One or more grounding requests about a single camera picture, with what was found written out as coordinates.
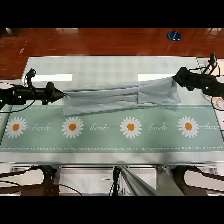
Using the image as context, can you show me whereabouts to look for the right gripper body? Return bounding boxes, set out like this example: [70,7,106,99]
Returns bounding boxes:
[172,66,193,90]

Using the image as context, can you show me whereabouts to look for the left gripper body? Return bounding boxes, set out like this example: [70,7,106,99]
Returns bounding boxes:
[41,81,59,106]

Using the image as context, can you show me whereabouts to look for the light blue T-shirt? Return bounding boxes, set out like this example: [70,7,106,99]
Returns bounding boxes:
[62,76,183,117]

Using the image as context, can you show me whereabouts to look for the blue round object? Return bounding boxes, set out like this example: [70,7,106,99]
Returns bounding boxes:
[166,30,182,42]

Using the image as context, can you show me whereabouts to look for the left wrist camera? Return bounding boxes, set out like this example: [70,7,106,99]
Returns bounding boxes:
[24,67,38,90]

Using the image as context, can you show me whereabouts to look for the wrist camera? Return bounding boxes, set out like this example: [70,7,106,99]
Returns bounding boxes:
[24,67,38,90]
[207,52,220,76]

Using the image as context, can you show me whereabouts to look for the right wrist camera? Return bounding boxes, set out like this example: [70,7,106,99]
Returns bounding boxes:
[207,52,220,76]

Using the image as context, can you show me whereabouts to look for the silver frame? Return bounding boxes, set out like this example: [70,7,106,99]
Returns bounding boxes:
[0,161,224,197]

